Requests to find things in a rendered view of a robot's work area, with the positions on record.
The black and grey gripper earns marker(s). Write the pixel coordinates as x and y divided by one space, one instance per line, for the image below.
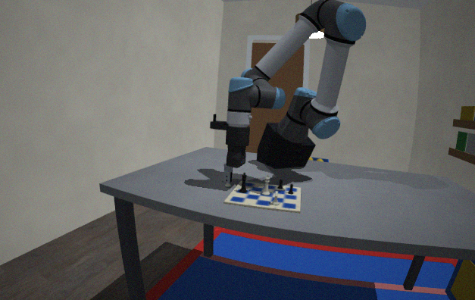
237 138

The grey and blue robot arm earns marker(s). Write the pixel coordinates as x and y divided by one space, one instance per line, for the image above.
343 24

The blue and cream chessboard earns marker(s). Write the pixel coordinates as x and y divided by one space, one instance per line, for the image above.
254 198

